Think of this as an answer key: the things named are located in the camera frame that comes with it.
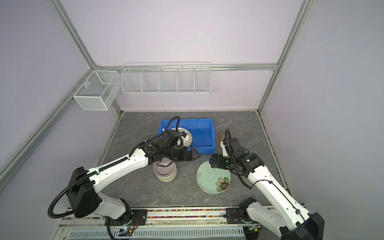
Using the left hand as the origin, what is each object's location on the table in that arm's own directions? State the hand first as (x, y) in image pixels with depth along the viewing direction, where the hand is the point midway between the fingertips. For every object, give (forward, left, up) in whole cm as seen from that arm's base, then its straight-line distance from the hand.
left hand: (194, 159), depth 74 cm
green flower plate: (-6, -10, -18) cm, 21 cm away
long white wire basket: (+56, +16, +11) cm, 59 cm away
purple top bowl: (-2, +16, -9) cm, 19 cm away
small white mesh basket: (+50, +61, +7) cm, 80 cm away
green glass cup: (+2, +19, +17) cm, 25 cm away
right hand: (-1, -12, -3) cm, 12 cm away
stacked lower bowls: (-5, +15, -10) cm, 18 cm away
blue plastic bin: (+30, -7, -17) cm, 35 cm away
